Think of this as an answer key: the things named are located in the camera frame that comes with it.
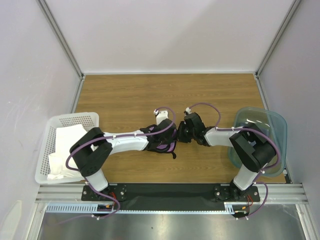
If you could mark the purple towel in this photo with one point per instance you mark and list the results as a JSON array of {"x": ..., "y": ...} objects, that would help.
[{"x": 163, "y": 143}]

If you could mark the clear blue plastic tray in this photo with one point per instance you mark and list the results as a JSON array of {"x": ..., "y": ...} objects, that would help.
[{"x": 273, "y": 125}]

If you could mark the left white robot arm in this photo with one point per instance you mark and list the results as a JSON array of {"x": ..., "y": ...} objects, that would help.
[{"x": 90, "y": 152}]

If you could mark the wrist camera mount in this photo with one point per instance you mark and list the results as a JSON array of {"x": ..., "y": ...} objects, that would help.
[
  {"x": 187, "y": 111},
  {"x": 160, "y": 115}
]

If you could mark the white towel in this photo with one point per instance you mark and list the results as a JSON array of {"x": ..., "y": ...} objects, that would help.
[{"x": 65, "y": 138}]

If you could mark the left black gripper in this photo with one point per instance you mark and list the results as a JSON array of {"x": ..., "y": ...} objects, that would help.
[{"x": 169, "y": 140}]

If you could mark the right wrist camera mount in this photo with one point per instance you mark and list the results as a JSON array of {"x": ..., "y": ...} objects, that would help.
[{"x": 187, "y": 111}]

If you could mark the aluminium frame rail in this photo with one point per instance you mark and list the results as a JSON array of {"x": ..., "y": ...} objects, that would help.
[{"x": 79, "y": 198}]

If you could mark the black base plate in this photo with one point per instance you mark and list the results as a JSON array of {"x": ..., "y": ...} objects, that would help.
[{"x": 179, "y": 196}]

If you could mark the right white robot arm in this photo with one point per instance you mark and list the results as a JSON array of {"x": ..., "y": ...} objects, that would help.
[{"x": 256, "y": 151}]

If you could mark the white plastic laundry basket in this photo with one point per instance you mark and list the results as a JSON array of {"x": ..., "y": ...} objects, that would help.
[{"x": 88, "y": 120}]

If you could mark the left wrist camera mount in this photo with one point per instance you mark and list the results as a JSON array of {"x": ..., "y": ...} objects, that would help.
[{"x": 160, "y": 115}]

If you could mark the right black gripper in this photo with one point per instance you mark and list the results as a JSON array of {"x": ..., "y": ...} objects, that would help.
[{"x": 186, "y": 133}]

